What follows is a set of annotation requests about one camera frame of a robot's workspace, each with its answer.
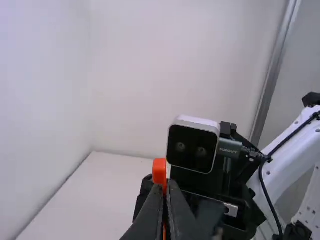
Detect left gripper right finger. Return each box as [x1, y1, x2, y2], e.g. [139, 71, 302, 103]
[166, 177, 216, 240]

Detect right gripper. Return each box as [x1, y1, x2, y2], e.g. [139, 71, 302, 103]
[169, 121, 267, 240]

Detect black cable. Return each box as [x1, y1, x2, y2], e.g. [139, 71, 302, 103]
[258, 117, 320, 240]

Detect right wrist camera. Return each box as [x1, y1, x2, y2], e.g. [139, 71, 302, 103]
[165, 114, 222, 175]

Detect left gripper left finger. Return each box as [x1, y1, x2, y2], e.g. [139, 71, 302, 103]
[119, 183, 165, 240]

